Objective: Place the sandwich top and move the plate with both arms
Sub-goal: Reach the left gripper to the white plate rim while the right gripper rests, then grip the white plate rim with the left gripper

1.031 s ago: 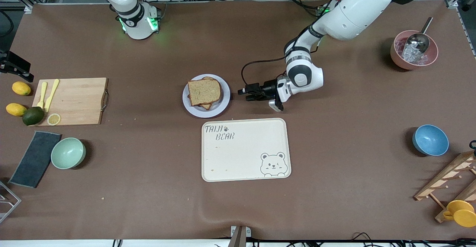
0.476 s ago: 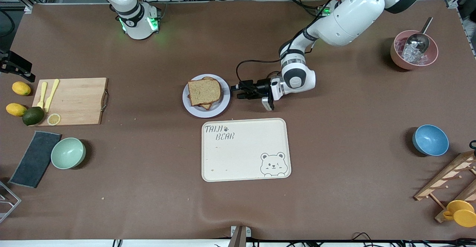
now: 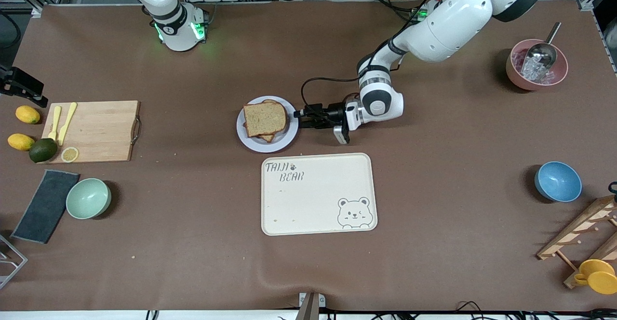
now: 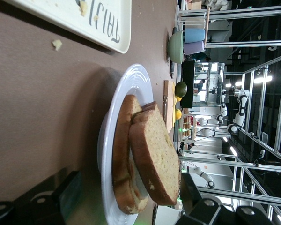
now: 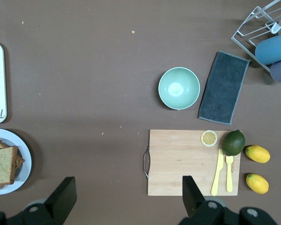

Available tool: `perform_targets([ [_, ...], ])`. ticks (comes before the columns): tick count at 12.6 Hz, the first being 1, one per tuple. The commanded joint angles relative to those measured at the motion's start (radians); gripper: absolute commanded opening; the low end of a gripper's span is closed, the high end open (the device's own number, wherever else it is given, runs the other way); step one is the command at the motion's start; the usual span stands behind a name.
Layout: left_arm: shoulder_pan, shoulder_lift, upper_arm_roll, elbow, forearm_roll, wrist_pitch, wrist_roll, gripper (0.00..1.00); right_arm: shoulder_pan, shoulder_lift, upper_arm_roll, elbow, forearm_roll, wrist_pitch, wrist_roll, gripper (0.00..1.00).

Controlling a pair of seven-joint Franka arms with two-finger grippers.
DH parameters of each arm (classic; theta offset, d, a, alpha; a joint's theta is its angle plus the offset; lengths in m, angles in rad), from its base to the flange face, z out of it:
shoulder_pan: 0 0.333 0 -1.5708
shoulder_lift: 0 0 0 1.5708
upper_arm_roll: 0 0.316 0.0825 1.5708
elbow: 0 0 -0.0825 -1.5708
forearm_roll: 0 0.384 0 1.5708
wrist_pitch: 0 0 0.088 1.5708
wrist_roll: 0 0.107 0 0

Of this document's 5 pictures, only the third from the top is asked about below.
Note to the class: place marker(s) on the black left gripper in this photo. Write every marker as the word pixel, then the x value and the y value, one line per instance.
pixel 334 115

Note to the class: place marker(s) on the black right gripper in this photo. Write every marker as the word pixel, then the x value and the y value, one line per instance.
pixel 26 80

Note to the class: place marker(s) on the white round plate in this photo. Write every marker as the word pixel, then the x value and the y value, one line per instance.
pixel 289 139

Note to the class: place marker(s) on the brown bread slice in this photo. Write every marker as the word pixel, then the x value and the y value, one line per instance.
pixel 264 119

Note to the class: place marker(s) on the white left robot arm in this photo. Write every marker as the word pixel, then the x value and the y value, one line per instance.
pixel 458 21

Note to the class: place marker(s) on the yellow lemon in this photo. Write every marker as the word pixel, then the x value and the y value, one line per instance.
pixel 27 114
pixel 20 142

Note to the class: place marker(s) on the yellow plastic fork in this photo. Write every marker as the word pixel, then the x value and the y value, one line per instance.
pixel 56 117

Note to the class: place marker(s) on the yellow plastic knife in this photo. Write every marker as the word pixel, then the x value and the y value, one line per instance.
pixel 66 125

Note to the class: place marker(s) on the toast slice under egg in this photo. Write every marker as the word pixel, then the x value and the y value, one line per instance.
pixel 266 138

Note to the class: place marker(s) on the dark green avocado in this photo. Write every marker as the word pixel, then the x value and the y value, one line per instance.
pixel 43 150

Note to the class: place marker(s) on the lemon slice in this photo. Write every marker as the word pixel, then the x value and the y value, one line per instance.
pixel 70 154

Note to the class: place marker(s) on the wooden cutting board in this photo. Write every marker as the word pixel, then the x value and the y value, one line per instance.
pixel 106 127

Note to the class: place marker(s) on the cream tray with bear print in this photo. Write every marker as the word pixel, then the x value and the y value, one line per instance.
pixel 313 199

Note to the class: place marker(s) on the dark grey cloth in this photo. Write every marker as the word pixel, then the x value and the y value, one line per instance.
pixel 46 206

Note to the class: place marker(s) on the light green bowl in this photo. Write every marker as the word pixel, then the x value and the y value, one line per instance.
pixel 88 198

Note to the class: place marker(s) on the pink bowl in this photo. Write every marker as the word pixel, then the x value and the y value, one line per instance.
pixel 518 80

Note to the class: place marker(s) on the clear ice cubes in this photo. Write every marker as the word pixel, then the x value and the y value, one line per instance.
pixel 532 73

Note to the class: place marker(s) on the metal scoop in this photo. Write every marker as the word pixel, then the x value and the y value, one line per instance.
pixel 542 54

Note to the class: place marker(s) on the blue bowl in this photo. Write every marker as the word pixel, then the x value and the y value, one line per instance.
pixel 558 181

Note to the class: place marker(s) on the wooden peg rack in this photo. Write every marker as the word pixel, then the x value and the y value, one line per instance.
pixel 578 223

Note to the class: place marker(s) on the yellow cup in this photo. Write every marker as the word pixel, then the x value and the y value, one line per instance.
pixel 600 277

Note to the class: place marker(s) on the grey metal camera bracket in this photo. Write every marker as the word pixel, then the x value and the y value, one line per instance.
pixel 309 305

